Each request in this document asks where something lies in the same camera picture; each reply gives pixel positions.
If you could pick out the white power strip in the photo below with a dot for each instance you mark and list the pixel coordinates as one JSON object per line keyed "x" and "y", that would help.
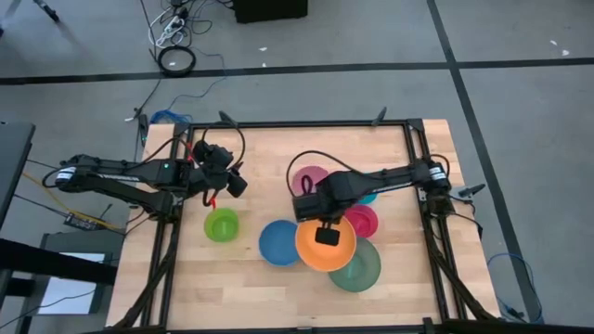
{"x": 168, "y": 30}

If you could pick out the teal plastic bowl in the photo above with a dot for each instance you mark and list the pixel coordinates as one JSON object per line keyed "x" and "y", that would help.
{"x": 369, "y": 199}

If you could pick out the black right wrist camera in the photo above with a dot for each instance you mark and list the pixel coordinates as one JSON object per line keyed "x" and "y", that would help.
{"x": 327, "y": 236}

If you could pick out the grey cart with white panel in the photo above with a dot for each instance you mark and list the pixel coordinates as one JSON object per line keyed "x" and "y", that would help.
{"x": 69, "y": 283}

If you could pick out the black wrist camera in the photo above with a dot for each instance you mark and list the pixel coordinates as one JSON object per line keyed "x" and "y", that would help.
{"x": 237, "y": 184}
{"x": 327, "y": 236}

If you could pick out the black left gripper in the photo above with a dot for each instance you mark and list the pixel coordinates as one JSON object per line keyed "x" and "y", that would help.
{"x": 212, "y": 160}

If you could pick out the small black circuit board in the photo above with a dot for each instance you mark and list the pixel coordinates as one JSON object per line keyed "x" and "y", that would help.
{"x": 80, "y": 222}

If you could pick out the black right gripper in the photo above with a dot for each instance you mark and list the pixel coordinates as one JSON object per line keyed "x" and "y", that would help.
{"x": 318, "y": 208}

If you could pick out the dark grey desk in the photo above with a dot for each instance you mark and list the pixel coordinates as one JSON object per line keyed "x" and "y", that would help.
{"x": 11, "y": 162}

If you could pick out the black tripod leg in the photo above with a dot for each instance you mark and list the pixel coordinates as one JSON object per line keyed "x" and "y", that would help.
{"x": 46, "y": 9}

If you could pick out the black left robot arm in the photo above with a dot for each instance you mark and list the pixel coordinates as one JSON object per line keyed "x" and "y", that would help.
{"x": 116, "y": 176}

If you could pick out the black beam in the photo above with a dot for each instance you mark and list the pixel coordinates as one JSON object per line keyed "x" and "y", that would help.
{"x": 55, "y": 262}

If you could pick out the grey table bracket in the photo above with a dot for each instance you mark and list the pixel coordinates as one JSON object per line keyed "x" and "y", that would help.
{"x": 471, "y": 190}

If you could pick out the large dark green bowl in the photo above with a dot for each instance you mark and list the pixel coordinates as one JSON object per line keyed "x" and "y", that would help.
{"x": 363, "y": 273}

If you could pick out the black aluminium table frame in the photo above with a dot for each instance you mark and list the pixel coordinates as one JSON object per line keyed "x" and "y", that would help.
{"x": 297, "y": 124}

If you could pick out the black box on floor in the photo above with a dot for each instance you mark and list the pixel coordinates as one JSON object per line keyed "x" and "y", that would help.
{"x": 269, "y": 10}

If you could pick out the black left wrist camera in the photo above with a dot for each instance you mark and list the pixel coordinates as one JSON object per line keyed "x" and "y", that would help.
{"x": 237, "y": 184}

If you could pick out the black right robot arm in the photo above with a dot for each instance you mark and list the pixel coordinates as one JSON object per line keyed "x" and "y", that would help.
{"x": 385, "y": 178}

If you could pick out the small black device green light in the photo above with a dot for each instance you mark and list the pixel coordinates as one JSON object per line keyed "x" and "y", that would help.
{"x": 143, "y": 126}

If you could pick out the blue plastic bowl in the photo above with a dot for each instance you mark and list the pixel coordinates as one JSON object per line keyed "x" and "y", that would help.
{"x": 277, "y": 243}

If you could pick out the purple plastic bowl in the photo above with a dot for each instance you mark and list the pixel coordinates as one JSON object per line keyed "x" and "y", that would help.
{"x": 316, "y": 175}

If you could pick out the small light green bowl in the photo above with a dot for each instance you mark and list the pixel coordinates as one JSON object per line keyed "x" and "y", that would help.
{"x": 222, "y": 225}

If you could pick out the pink plastic bowl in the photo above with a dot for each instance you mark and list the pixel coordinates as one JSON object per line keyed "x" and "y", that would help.
{"x": 365, "y": 222}

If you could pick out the orange plastic bowl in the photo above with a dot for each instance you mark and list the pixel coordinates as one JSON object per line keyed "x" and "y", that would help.
{"x": 325, "y": 258}

